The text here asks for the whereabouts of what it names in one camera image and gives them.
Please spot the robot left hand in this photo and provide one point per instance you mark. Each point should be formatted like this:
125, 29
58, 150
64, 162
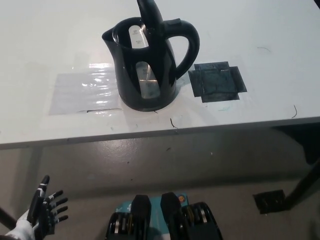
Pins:
46, 212

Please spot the black electric kettle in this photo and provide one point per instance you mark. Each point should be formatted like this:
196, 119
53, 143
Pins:
130, 82

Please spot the robot left arm white sleeve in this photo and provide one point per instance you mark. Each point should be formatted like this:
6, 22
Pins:
18, 228

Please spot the black table leg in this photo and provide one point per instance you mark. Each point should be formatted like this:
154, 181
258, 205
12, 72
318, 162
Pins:
6, 217
303, 182

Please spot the clear plastic taped sheet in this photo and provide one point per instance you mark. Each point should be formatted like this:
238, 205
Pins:
75, 92

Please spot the black tape patch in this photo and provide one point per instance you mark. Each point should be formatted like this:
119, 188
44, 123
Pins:
217, 82

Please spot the black floor plate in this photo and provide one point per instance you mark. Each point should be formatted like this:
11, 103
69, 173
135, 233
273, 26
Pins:
268, 201

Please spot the dark under-table bracket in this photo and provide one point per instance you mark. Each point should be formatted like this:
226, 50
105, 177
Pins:
302, 142

